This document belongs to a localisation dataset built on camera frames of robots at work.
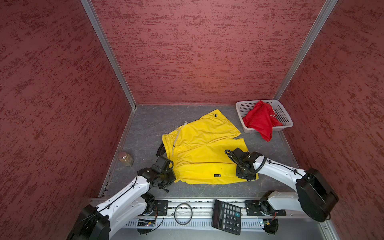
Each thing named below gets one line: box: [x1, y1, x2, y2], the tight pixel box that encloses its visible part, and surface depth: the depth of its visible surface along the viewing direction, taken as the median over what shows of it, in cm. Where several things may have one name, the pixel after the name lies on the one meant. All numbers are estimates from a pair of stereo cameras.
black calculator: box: [212, 199, 242, 236], surface depth 71 cm
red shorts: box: [243, 100, 283, 142], surface depth 97 cm
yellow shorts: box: [162, 109, 259, 184], surface depth 97 cm
